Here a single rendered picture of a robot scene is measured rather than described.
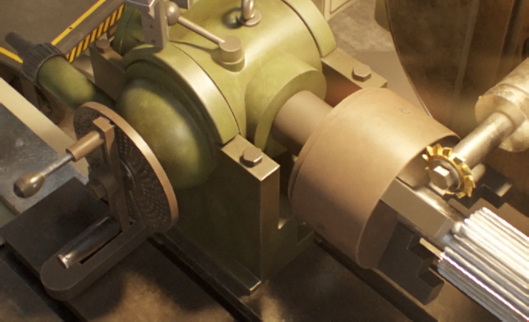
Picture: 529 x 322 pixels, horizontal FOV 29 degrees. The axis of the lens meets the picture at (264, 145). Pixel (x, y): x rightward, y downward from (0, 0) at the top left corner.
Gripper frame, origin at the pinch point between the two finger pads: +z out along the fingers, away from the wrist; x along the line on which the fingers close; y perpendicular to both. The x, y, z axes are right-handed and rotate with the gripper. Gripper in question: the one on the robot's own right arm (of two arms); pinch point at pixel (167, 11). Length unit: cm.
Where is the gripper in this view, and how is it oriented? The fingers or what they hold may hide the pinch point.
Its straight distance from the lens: 122.3
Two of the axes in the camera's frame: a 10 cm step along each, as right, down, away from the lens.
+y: -9.3, -2.7, 2.3
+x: -3.6, 7.1, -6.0
